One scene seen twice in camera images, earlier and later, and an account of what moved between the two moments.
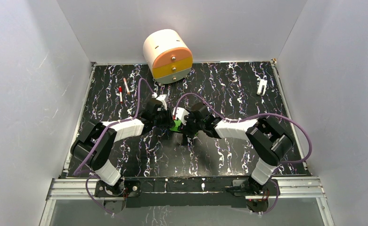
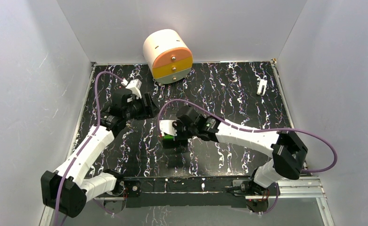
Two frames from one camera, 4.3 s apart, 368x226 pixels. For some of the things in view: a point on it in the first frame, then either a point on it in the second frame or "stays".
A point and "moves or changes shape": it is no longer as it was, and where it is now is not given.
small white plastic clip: [262, 87] stays
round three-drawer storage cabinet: [168, 56] stays
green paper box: [177, 122] moves or changes shape
